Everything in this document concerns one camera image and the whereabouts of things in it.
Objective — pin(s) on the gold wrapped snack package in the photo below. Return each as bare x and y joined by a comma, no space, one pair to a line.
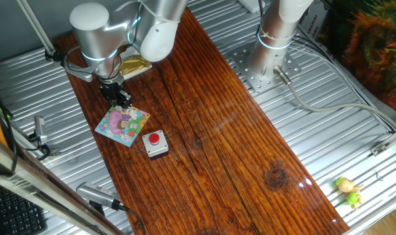
136,65

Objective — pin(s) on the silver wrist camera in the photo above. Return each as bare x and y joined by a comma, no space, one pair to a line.
80,73

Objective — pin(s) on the colourful fuzzy fabric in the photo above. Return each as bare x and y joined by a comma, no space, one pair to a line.
374,49

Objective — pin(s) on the small grey camera on clamp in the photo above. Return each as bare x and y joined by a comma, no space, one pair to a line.
40,127

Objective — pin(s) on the metal corner bracket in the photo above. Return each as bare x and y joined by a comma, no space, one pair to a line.
379,148

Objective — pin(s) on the colourful butterfly puzzle board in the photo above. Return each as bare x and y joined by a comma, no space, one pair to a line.
119,127

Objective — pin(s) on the small doll green hat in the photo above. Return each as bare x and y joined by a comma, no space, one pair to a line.
346,186

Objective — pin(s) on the aluminium support pole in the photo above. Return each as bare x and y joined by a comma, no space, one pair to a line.
38,31

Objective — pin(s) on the metal frame beam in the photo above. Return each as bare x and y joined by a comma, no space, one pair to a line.
38,191

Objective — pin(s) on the black keyboard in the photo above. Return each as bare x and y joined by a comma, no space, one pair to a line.
18,215

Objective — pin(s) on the grey box red push button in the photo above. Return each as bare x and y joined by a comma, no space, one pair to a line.
160,148

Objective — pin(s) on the brown wooden plank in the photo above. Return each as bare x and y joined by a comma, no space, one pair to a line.
217,147

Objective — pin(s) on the silver ribbed camera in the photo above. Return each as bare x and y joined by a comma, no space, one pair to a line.
96,194

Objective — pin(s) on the white power strip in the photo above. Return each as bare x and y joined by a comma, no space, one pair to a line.
250,5

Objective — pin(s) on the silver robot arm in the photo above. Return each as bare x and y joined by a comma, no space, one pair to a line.
93,36

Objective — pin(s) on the silver perforated base plate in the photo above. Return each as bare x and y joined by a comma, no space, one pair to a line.
255,84

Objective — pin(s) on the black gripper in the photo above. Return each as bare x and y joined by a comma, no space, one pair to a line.
114,93

